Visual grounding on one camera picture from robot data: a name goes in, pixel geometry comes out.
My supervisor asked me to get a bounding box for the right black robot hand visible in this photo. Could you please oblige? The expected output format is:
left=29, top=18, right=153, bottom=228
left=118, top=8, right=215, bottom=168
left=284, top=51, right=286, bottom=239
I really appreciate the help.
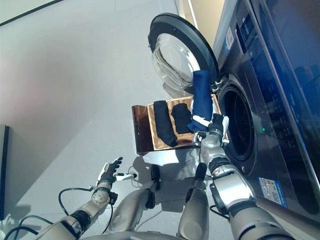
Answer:
left=190, top=113, right=230, bottom=146

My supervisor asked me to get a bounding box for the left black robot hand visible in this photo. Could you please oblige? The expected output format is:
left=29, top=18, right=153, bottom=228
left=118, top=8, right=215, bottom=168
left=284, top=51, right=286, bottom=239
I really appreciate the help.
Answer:
left=95, top=156, right=138, bottom=187

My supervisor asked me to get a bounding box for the blue garment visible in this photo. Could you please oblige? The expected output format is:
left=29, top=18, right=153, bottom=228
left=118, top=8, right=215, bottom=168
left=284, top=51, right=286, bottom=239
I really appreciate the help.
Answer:
left=187, top=70, right=214, bottom=132

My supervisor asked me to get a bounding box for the short black garment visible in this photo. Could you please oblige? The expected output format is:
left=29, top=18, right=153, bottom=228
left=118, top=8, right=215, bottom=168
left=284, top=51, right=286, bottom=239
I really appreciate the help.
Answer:
left=170, top=103, right=194, bottom=135

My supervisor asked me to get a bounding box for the long black garment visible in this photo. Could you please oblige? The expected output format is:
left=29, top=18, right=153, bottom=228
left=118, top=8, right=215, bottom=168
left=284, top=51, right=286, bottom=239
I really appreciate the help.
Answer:
left=152, top=100, right=178, bottom=148

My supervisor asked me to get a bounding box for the grey front-load washing machine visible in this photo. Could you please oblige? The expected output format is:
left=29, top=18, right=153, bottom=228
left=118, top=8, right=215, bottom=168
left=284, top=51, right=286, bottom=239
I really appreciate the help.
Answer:
left=211, top=0, right=320, bottom=224

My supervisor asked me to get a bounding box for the round glass washing machine door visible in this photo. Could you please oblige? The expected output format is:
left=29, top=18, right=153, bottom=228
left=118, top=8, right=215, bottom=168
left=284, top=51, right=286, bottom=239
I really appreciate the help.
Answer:
left=147, top=12, right=221, bottom=91

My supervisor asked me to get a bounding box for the left silver robot leg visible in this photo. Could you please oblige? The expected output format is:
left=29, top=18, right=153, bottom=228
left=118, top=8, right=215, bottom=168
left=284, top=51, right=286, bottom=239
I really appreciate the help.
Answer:
left=109, top=164, right=161, bottom=234

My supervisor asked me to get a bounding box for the silver robot leg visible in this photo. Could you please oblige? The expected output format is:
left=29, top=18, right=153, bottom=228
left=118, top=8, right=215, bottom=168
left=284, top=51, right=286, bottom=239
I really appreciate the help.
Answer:
left=109, top=164, right=161, bottom=234
left=175, top=162, right=211, bottom=240

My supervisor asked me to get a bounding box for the brown acrylic stool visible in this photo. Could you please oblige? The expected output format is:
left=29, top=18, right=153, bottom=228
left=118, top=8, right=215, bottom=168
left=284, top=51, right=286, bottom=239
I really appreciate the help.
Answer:
left=131, top=104, right=201, bottom=156

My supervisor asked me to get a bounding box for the grey robot torso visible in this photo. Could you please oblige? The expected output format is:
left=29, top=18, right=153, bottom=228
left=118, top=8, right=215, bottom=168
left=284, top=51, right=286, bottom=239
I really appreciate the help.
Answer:
left=79, top=230, right=181, bottom=240

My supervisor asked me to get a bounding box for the rectangular wicker laundry basket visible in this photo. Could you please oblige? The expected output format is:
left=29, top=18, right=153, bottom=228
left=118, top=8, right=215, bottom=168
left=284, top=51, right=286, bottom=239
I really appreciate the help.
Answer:
left=147, top=93, right=230, bottom=151

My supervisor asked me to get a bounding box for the right silver robot leg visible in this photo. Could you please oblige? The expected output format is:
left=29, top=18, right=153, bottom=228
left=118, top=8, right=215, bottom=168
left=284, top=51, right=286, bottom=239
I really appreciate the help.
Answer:
left=175, top=162, right=211, bottom=240

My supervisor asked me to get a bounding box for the grey cabinet with dark edge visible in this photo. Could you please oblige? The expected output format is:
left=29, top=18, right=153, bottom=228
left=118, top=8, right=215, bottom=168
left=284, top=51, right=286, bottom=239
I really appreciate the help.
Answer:
left=0, top=124, right=11, bottom=221

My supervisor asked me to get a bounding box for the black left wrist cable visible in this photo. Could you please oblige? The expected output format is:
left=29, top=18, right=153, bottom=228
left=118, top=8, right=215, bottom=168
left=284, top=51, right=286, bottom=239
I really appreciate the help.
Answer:
left=58, top=186, right=116, bottom=235

